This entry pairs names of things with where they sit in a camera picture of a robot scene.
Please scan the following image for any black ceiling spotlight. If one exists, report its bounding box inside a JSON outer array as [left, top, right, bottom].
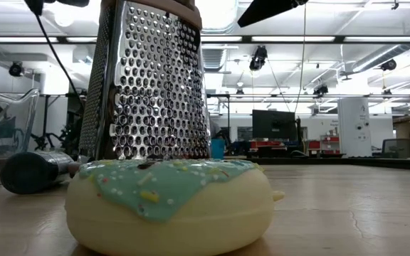
[[380, 58, 397, 71], [249, 45, 268, 71], [313, 83, 330, 97], [8, 61, 24, 78]]

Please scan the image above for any blue plastic bin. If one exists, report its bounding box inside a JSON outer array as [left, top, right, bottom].
[[210, 138, 226, 160]]

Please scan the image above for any green frosted toy donut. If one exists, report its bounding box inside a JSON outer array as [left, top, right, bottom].
[[65, 158, 286, 256]]

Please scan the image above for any black overhead rig crossbar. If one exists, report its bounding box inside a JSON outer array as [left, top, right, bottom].
[[0, 34, 410, 45]]

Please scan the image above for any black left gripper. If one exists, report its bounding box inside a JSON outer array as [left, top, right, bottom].
[[24, 0, 90, 16]]

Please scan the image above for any silver ceiling duct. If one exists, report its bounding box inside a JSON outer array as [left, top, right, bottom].
[[350, 17, 410, 74]]

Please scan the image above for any clear plastic container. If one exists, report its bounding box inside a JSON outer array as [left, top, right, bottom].
[[0, 87, 41, 178]]

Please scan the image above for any red storage shelf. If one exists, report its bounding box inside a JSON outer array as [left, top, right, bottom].
[[249, 134, 341, 154]]

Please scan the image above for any black computer monitor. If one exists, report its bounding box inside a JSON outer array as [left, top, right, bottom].
[[251, 109, 298, 141]]

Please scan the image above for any black food colouring bottle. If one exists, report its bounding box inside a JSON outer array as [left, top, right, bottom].
[[0, 151, 81, 196]]

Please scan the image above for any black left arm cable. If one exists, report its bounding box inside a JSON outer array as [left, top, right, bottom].
[[33, 12, 87, 106]]

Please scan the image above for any white round pillar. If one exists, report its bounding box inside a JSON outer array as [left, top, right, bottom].
[[337, 97, 372, 158]]

